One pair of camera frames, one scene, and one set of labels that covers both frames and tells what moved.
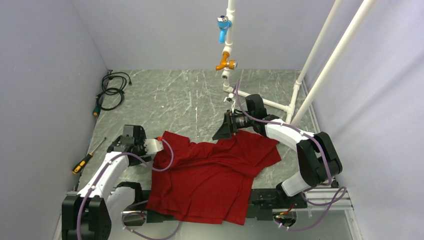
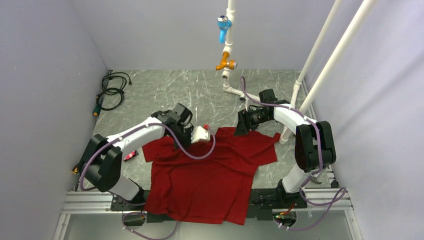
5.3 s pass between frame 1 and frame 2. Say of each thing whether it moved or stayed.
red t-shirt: stayed
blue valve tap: stayed
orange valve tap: stayed
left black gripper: moved
